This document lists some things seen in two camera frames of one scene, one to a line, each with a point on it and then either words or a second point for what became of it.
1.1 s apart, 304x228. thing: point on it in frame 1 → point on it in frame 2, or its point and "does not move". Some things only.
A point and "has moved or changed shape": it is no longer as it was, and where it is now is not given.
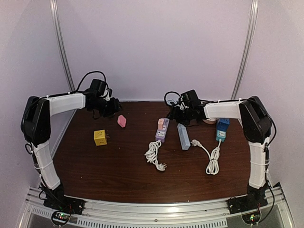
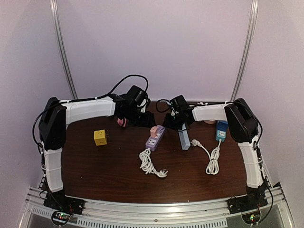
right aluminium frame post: [255, 5] does not move
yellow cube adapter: [99, 137] does not move
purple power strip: [161, 134] has moved or changed shape
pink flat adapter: [121, 121] does not move
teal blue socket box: [221, 128] does not move
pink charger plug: [160, 121] → [153, 131]
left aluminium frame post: [54, 6] does not move
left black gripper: [114, 108] → [147, 121]
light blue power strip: [184, 137] does not move
